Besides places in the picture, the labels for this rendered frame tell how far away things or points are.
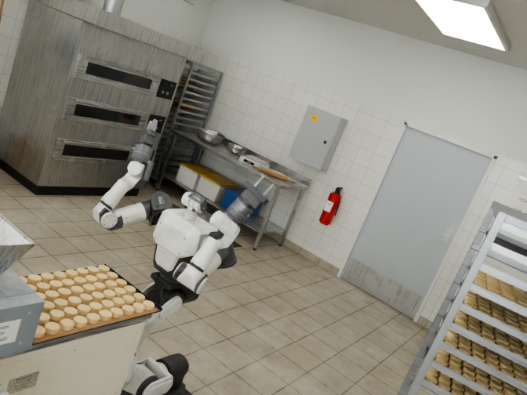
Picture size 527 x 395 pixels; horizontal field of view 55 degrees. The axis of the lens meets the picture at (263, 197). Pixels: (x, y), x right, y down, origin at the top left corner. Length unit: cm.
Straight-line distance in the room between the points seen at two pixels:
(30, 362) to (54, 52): 409
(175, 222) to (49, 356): 79
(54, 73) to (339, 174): 346
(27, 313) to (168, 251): 98
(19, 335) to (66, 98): 408
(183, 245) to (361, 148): 430
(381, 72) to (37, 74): 387
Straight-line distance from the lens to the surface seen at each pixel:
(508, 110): 599
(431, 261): 612
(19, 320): 154
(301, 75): 685
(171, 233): 235
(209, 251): 205
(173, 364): 296
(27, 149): 584
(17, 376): 199
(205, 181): 673
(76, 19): 545
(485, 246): 210
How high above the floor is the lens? 196
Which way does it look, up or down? 13 degrees down
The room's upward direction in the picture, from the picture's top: 21 degrees clockwise
